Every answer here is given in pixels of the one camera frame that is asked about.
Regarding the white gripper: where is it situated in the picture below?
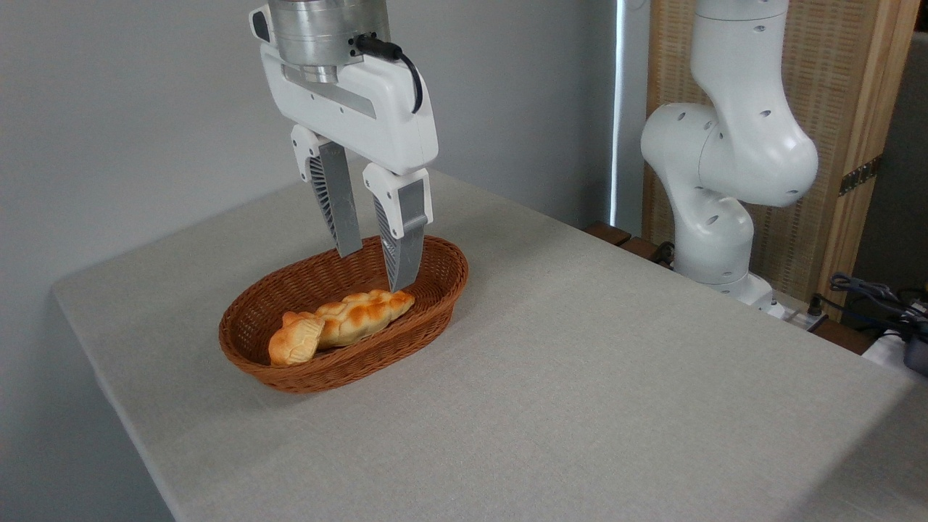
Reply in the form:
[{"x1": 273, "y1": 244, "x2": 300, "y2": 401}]
[{"x1": 260, "y1": 43, "x2": 440, "y2": 294}]

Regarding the round orange bread bun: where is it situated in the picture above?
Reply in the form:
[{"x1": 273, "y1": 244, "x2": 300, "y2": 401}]
[{"x1": 268, "y1": 310, "x2": 326, "y2": 367}]

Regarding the long braided bread loaf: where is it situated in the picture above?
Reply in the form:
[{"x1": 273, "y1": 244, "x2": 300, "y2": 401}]
[{"x1": 315, "y1": 289, "x2": 417, "y2": 351}]

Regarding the brown wicker oval basket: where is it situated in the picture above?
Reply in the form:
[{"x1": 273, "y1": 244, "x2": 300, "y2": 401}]
[{"x1": 218, "y1": 233, "x2": 470, "y2": 395}]

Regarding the woven wooden folding screen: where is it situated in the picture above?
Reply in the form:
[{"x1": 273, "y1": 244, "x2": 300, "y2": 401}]
[{"x1": 645, "y1": 0, "x2": 922, "y2": 320}]

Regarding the metal screen hinge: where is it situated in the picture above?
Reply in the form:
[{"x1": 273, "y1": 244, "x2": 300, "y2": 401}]
[{"x1": 838, "y1": 155, "x2": 884, "y2": 197}]

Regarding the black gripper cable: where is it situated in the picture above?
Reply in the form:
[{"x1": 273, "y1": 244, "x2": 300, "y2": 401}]
[{"x1": 355, "y1": 33, "x2": 424, "y2": 115}]

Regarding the grey cable bundle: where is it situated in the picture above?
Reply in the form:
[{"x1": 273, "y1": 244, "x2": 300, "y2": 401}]
[{"x1": 829, "y1": 272, "x2": 928, "y2": 328}]

